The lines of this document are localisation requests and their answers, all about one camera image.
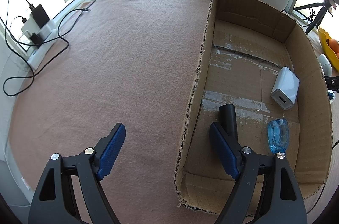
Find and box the blue round tape measure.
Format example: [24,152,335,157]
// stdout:
[328,90,336,103]

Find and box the white plug-in device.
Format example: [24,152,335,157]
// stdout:
[317,54,333,77]

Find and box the white usb charger cube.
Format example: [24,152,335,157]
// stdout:
[271,67,300,110]

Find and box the blue sanitizer bottle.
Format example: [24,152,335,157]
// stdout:
[267,118,290,153]

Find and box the black cylinder tube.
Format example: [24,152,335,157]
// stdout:
[219,104,238,140]

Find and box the front orange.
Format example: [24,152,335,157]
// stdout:
[328,39,339,54]

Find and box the yellow leaf-shaped bowl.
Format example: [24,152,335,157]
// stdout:
[318,26,339,71]

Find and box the open cardboard box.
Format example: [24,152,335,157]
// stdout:
[174,0,333,214]

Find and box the black tripod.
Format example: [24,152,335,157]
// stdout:
[293,0,336,35]

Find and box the small black plug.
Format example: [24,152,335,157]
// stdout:
[29,33,43,48]

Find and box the pink felt mat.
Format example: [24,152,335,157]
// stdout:
[9,0,215,223]

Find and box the white power strip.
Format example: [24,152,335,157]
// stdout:
[28,20,57,71]

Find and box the white charger on strip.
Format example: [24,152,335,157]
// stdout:
[21,17,40,36]

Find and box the black power adapter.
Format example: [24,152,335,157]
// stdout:
[29,4,50,28]

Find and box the black cable on mat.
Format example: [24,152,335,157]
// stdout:
[0,0,183,97]

